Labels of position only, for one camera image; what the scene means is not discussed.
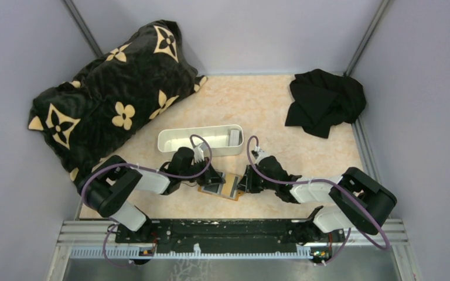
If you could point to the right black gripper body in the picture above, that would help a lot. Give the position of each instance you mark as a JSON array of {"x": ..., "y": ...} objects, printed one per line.
[{"x": 248, "y": 182}]

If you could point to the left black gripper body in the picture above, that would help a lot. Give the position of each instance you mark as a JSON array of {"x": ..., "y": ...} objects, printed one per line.
[{"x": 208, "y": 177}]

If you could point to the mustard leather card holder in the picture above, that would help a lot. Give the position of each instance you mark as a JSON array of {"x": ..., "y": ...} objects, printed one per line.
[{"x": 230, "y": 187}]

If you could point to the grey credit card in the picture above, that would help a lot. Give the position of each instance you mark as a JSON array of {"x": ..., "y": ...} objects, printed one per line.
[{"x": 212, "y": 188}]

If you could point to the white oblong plastic tray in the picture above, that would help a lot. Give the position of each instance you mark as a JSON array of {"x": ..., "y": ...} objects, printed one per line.
[{"x": 170, "y": 140}]

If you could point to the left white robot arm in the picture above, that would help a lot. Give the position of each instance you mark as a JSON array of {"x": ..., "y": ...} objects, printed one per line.
[{"x": 107, "y": 189}]

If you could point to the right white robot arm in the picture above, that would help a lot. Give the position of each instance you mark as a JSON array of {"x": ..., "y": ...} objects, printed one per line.
[{"x": 350, "y": 200}]

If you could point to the crumpled black cloth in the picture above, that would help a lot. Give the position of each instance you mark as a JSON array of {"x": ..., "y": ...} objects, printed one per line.
[{"x": 323, "y": 100}]

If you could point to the black floral patterned pillow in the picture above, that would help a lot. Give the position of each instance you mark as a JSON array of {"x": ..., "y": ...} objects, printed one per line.
[{"x": 110, "y": 99}]

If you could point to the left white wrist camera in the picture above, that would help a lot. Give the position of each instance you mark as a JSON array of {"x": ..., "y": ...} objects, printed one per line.
[{"x": 199, "y": 152}]

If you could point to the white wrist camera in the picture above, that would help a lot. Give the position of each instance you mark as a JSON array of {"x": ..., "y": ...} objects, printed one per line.
[
  {"x": 199, "y": 152},
  {"x": 259, "y": 154}
]

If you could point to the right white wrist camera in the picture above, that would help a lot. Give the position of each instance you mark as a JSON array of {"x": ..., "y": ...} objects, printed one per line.
[{"x": 259, "y": 154}]

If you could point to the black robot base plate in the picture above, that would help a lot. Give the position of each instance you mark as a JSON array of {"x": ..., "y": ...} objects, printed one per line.
[{"x": 227, "y": 236}]

